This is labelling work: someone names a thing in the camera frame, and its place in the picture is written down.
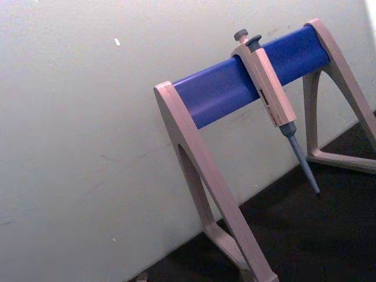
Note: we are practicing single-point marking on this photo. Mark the black table cloth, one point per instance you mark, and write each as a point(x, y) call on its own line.
point(308, 229)

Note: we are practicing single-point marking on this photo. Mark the pipette stand with blue bar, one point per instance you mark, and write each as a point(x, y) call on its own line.
point(217, 91)

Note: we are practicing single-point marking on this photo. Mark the plain pale wall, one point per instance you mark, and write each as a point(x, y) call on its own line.
point(88, 117)

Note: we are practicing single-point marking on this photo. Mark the beige pipette with grey tip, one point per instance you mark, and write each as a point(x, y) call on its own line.
point(270, 88)

